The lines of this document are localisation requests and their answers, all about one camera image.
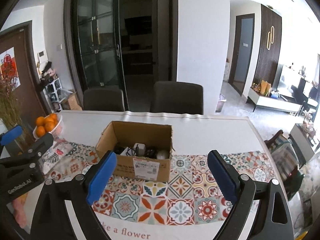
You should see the silver egg-shaped device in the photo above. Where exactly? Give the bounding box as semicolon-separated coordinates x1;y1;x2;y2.
156;150;170;160

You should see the white rectangular plug adapter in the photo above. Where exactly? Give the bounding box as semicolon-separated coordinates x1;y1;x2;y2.
120;147;128;155

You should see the person's left hand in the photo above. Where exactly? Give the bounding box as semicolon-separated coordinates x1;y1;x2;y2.
12;193;28;228

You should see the white basket of oranges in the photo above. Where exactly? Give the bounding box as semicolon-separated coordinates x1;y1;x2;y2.
33;113;64;139

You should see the white shoe rack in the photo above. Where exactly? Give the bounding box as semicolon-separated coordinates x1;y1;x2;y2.
40;76;63;112

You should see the patterned tile table runner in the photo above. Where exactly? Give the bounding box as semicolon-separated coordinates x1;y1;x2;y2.
42;139;278;227

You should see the dark chair left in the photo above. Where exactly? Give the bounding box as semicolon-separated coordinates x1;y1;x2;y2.
84;87;125;112

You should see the dark chair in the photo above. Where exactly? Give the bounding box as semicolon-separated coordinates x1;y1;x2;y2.
150;81;204;115
84;87;125;112

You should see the cardboard box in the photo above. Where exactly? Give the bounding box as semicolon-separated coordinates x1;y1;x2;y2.
95;121;172;182

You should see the white cube charger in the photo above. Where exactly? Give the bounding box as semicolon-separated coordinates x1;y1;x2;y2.
133;143;146;157

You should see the white tv console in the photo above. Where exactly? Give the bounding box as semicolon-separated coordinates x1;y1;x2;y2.
246;86;304;117

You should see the black glass cabinet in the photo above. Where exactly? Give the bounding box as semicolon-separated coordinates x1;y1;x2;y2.
63;0;174;96

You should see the dark chair right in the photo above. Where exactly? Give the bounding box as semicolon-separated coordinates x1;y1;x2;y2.
150;81;204;115

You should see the black adapter cable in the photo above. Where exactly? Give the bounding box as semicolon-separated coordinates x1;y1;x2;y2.
113;144;158;158

